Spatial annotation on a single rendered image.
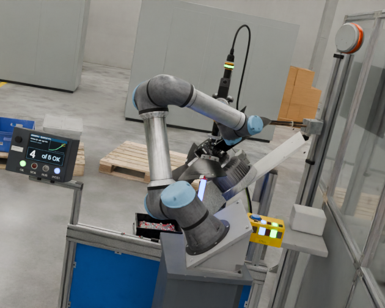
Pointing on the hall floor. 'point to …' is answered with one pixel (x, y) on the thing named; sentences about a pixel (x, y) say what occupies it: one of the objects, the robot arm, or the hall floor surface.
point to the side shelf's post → (287, 278)
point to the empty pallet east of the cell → (137, 162)
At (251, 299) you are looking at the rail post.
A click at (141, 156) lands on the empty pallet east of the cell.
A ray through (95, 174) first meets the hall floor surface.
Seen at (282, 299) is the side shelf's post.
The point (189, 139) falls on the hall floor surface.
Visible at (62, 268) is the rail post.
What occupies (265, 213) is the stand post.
